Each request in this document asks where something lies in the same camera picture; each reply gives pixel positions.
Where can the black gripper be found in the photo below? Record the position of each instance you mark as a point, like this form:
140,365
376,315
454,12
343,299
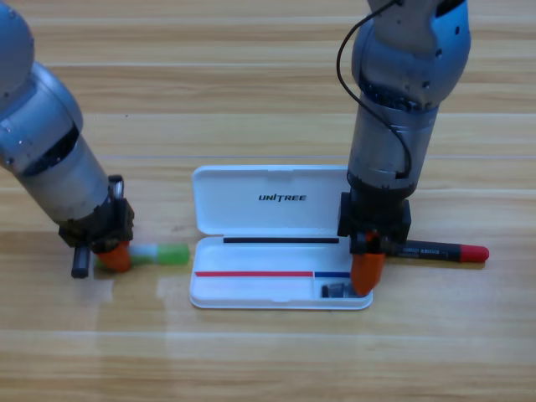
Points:
109,222
377,215

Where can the small black eraser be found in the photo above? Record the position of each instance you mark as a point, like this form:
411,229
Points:
335,290

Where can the green white marker pen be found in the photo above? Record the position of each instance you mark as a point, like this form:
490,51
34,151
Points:
167,254

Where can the black red marker pen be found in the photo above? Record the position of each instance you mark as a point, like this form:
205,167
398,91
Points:
444,251

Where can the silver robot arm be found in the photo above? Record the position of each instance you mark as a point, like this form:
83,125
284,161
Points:
46,138
398,84

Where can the white Unitree pencil case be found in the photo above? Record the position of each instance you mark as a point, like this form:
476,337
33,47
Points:
251,259

